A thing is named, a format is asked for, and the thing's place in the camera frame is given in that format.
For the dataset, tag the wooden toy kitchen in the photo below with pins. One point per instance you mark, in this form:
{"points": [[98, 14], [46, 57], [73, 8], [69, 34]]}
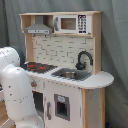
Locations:
{"points": [[61, 50]]}

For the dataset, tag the grey toy sink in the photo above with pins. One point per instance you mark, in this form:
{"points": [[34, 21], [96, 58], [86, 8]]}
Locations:
{"points": [[72, 74]]}

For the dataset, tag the red right stove knob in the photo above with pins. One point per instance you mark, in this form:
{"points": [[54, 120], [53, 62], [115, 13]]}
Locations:
{"points": [[33, 84]]}

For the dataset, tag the black toy stovetop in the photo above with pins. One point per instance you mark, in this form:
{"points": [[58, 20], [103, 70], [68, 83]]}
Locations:
{"points": [[37, 67]]}

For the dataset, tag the white cabinet door with dispenser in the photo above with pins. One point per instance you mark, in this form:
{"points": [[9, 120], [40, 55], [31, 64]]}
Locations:
{"points": [[62, 106]]}

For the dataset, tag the grey range hood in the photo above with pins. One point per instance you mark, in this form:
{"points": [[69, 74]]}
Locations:
{"points": [[39, 27]]}

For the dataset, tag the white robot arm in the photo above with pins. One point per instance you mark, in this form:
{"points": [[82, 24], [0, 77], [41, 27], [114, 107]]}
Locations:
{"points": [[17, 90]]}

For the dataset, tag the black toy faucet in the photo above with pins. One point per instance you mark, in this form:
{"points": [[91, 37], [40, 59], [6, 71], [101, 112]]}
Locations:
{"points": [[81, 64]]}

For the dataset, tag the toy microwave oven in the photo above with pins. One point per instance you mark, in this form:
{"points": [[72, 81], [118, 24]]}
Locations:
{"points": [[74, 24]]}

